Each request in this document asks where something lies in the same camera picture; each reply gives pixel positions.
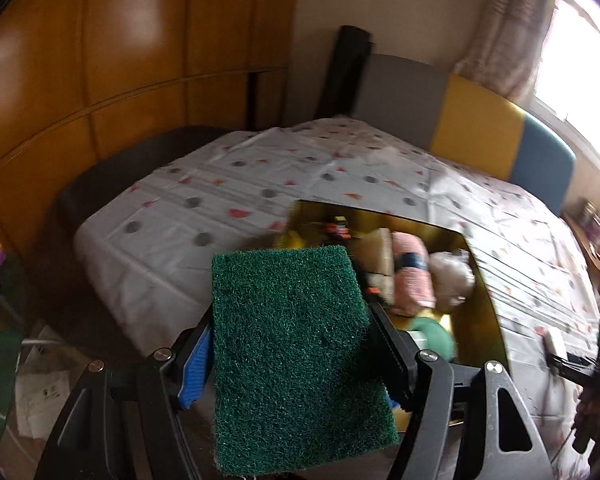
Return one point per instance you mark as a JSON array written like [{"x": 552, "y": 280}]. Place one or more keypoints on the printed plastic bed cover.
[{"x": 230, "y": 185}]

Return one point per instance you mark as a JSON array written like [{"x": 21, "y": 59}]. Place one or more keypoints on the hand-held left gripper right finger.
[{"x": 392, "y": 355}]

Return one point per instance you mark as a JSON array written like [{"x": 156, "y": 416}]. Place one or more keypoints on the small purple boxes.
[{"x": 591, "y": 220}]

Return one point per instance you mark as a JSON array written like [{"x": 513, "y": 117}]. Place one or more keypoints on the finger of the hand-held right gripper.
[{"x": 575, "y": 365}]

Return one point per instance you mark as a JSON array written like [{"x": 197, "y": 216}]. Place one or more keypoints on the grey yellow blue headboard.
[{"x": 480, "y": 115}]

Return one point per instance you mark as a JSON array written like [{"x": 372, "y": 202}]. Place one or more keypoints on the white papers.
[{"x": 45, "y": 395}]

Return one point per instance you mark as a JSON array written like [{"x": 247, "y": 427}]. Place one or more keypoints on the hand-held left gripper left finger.
[{"x": 195, "y": 365}]

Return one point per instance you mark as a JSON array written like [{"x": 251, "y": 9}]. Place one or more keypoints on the clear plastic bag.
[{"x": 450, "y": 275}]

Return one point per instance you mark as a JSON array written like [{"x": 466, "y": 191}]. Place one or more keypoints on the barred window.
[{"x": 585, "y": 60}]

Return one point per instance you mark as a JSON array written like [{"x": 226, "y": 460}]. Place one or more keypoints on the gold tin box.
[{"x": 480, "y": 320}]

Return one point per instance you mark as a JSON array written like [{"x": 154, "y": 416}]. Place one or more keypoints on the green yellow scouring sponge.
[{"x": 290, "y": 350}]

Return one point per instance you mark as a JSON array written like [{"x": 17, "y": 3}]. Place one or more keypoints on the wooden wardrobe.
[{"x": 105, "y": 60}]

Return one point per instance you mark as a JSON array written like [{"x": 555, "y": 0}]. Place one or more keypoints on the wooden bedside desk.
[{"x": 597, "y": 260}]

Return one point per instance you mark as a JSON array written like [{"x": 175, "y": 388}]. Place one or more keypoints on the beige patterned curtain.
[{"x": 500, "y": 30}]

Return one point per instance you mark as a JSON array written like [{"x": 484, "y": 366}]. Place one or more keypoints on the green silicone bowl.
[{"x": 437, "y": 340}]

